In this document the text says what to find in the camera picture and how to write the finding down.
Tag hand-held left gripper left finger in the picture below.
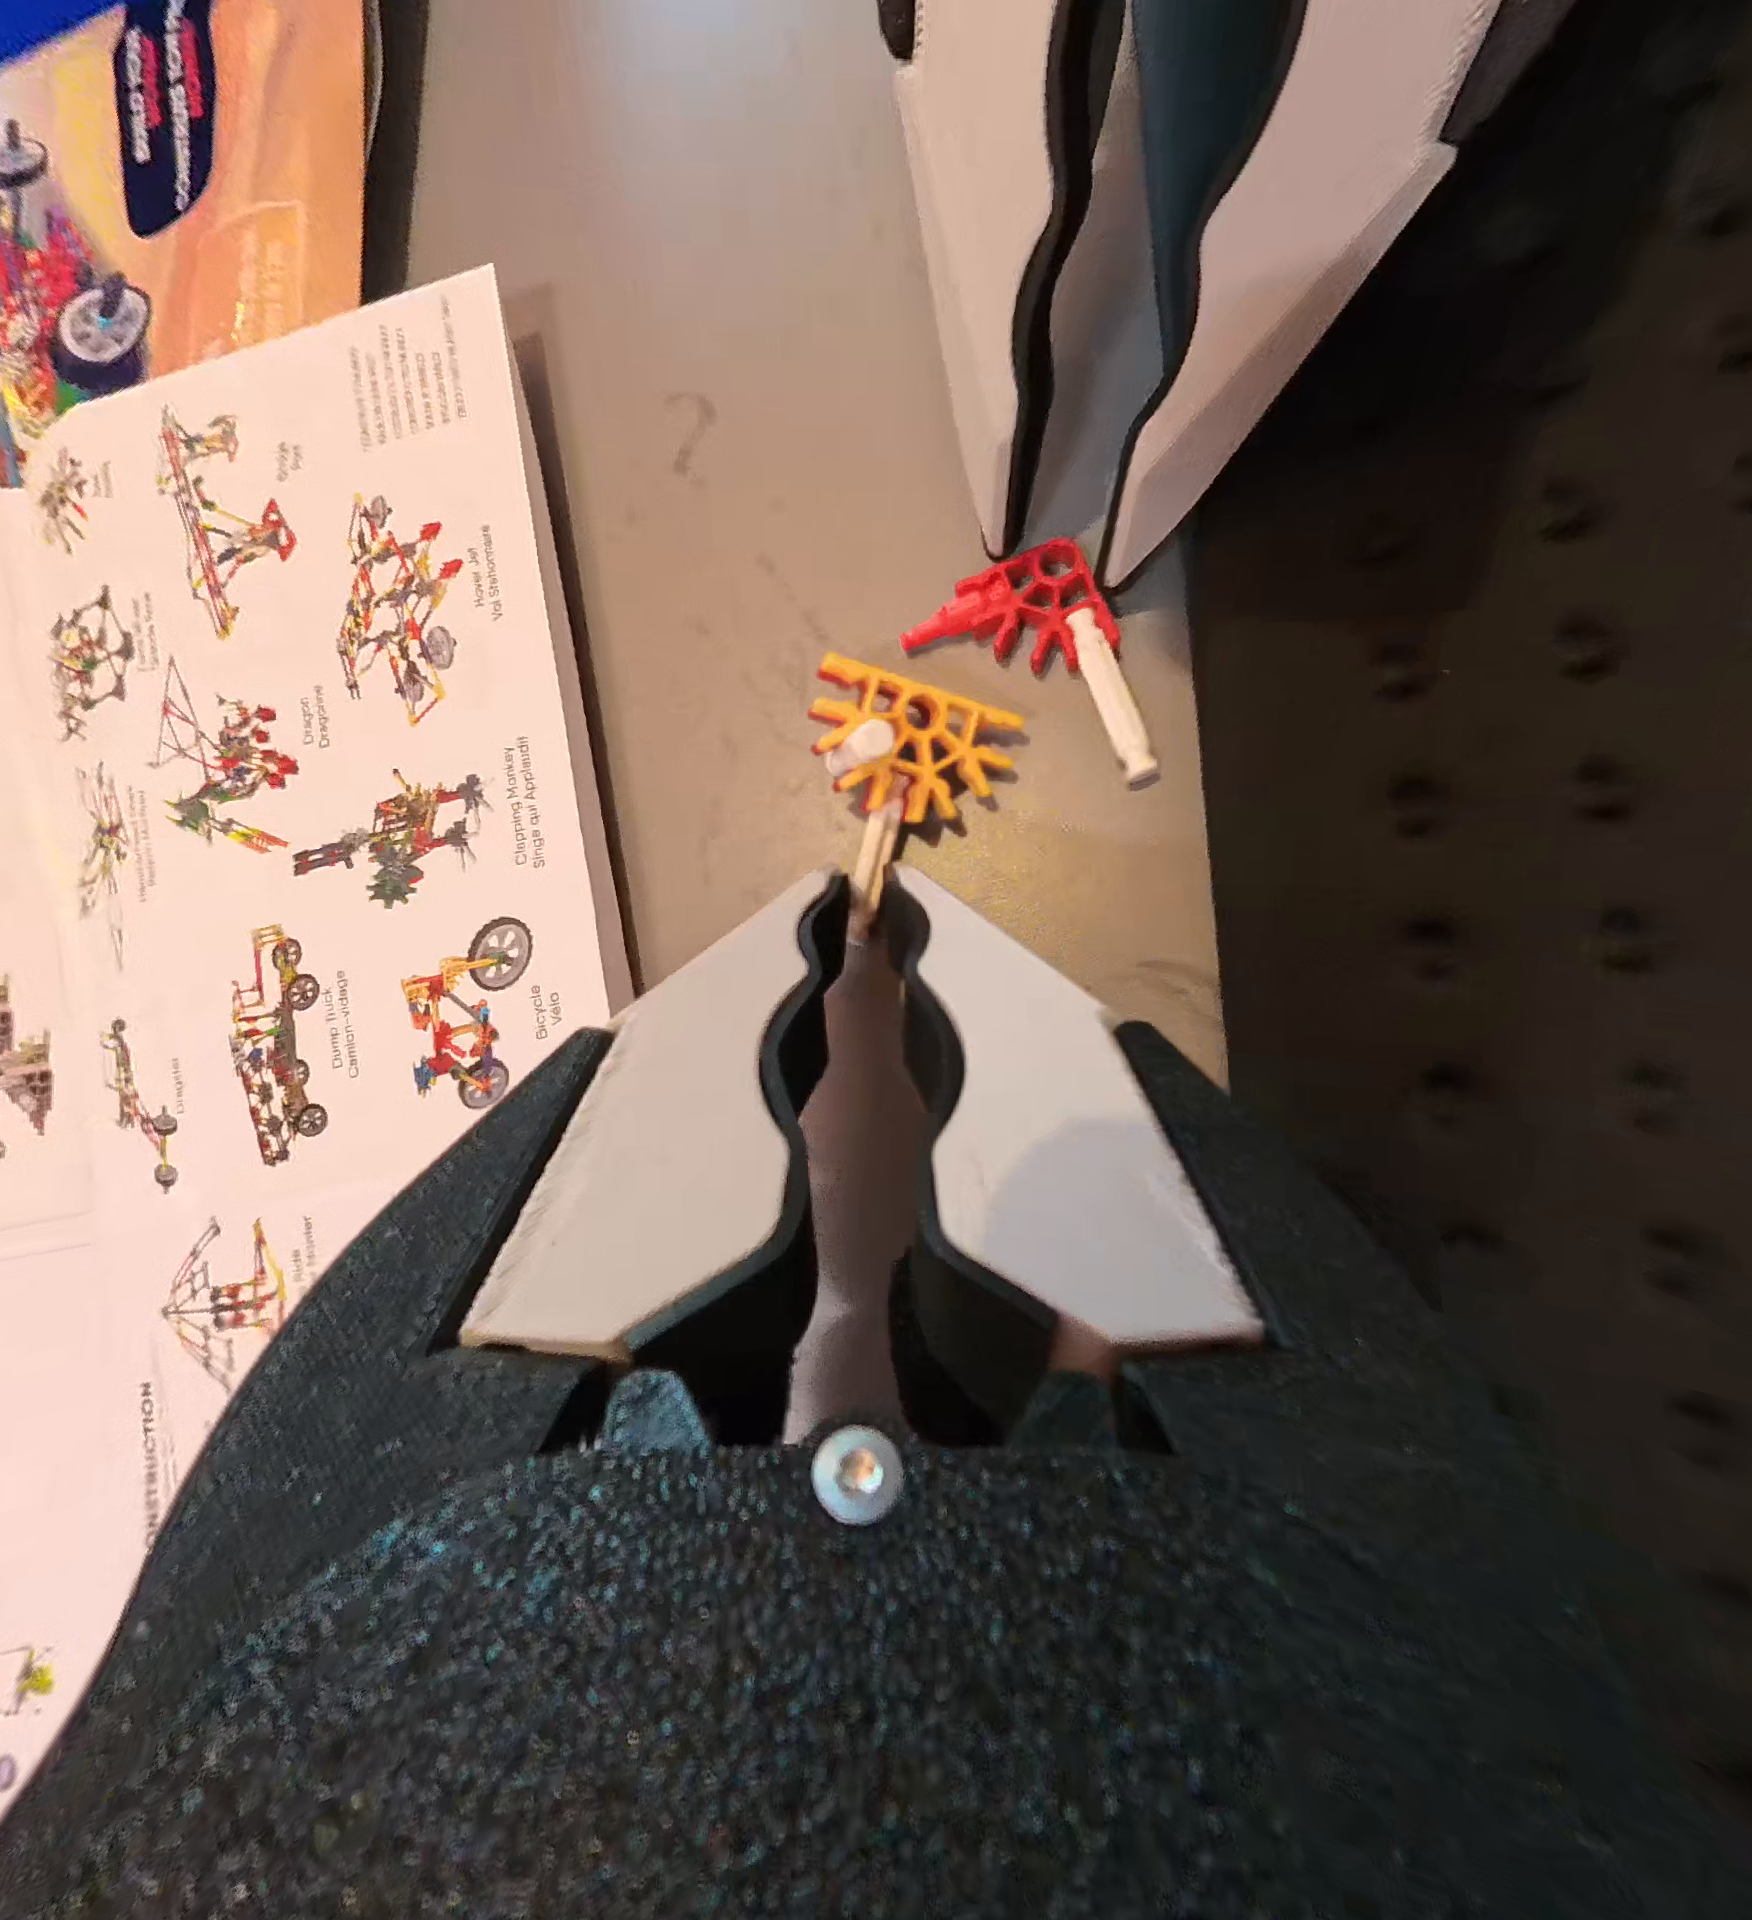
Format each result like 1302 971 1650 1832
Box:
463 871 851 1355

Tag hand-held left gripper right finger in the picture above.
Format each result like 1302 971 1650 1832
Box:
884 871 1263 1348

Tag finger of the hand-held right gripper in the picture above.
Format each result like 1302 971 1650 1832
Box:
1100 0 1496 593
889 0 1134 559

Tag red plastic connector piece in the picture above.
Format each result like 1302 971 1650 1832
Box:
960 537 1117 675

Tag short red plastic rod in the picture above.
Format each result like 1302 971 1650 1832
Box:
902 577 997 660

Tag red yellow K'nex assembly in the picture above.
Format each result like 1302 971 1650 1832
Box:
812 651 1027 827

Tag white printed instruction sheet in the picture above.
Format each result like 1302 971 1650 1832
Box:
0 264 640 1908

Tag orange and red toy bag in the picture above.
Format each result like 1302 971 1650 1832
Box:
0 0 369 493

